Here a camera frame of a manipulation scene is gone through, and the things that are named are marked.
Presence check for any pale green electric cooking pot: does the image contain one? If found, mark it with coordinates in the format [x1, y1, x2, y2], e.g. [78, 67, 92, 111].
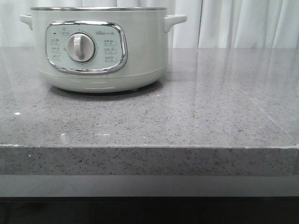
[19, 7, 187, 93]

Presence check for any white pleated curtain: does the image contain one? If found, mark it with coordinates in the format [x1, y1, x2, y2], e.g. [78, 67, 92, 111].
[0, 0, 299, 49]

